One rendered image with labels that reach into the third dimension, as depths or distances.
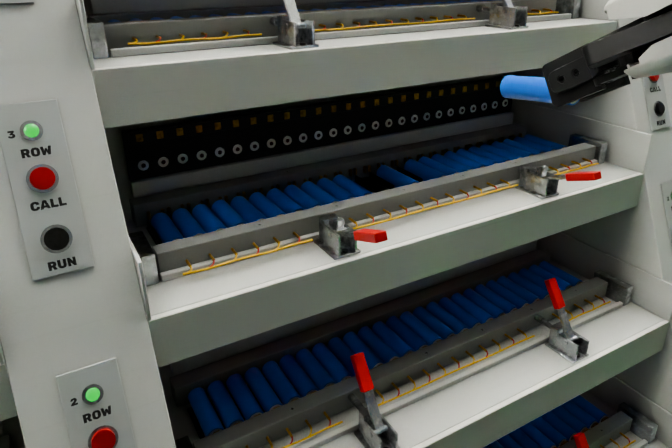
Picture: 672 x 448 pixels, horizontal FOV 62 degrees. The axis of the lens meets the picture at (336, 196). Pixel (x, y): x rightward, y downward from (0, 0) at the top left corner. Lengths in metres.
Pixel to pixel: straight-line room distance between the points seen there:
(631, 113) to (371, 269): 0.42
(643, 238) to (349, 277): 0.43
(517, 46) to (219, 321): 0.43
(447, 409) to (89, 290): 0.37
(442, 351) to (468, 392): 0.05
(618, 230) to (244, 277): 0.53
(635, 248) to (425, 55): 0.40
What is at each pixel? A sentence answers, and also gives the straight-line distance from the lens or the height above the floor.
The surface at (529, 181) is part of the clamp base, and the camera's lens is 0.67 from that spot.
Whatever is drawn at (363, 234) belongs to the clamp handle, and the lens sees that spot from 0.46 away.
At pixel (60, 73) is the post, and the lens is 0.45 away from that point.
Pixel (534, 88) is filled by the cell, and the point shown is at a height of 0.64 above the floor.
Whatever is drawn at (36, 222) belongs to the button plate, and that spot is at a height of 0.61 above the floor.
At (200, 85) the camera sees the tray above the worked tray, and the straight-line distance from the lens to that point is 0.47.
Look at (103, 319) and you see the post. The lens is 0.45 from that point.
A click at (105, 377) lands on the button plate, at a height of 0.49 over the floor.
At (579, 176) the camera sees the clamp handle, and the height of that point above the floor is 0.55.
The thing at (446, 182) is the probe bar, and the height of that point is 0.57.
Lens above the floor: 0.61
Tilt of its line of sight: 3 degrees down
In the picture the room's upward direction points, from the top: 12 degrees counter-clockwise
